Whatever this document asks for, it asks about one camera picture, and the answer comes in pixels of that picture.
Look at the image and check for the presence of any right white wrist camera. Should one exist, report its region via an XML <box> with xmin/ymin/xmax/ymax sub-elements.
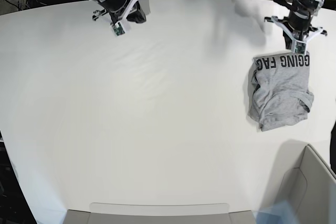
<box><xmin>110</xmin><ymin>10</ymin><xmax>146</xmax><ymax>36</ymax></box>

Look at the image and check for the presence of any grey chair at right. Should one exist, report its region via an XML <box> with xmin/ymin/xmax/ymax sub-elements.
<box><xmin>274</xmin><ymin>145</ymin><xmax>335</xmax><ymax>224</ymax></box>

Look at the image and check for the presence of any blue translucent object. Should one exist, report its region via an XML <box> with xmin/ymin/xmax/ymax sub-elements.
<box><xmin>255</xmin><ymin>200</ymin><xmax>300</xmax><ymax>224</ymax></box>

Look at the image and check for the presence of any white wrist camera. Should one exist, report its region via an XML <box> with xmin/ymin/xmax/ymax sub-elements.
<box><xmin>110</xmin><ymin>10</ymin><xmax>146</xmax><ymax>36</ymax></box>
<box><xmin>264</xmin><ymin>16</ymin><xmax>328</xmax><ymax>55</ymax></box>

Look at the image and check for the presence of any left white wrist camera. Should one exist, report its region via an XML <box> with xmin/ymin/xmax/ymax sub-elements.
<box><xmin>264</xmin><ymin>16</ymin><xmax>328</xmax><ymax>55</ymax></box>

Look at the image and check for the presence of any grey chair at bottom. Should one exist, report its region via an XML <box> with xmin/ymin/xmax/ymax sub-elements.
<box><xmin>63</xmin><ymin>202</ymin><xmax>256</xmax><ymax>223</ymax></box>

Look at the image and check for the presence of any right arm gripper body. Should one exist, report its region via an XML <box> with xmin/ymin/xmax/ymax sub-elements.
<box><xmin>92</xmin><ymin>0</ymin><xmax>140</xmax><ymax>22</ymax></box>

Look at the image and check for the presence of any grey T-shirt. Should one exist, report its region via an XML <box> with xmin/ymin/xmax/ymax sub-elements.
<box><xmin>249</xmin><ymin>53</ymin><xmax>314</xmax><ymax>131</ymax></box>

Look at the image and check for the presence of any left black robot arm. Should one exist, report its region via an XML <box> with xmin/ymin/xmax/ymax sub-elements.
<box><xmin>264</xmin><ymin>0</ymin><xmax>328</xmax><ymax>55</ymax></box>

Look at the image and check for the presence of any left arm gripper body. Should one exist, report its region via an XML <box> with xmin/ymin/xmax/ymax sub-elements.
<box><xmin>279</xmin><ymin>12</ymin><xmax>312</xmax><ymax>32</ymax></box>

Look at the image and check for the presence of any grey chair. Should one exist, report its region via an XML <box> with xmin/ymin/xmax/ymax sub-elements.
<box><xmin>63</xmin><ymin>202</ymin><xmax>256</xmax><ymax>223</ymax></box>
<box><xmin>274</xmin><ymin>145</ymin><xmax>335</xmax><ymax>224</ymax></box>

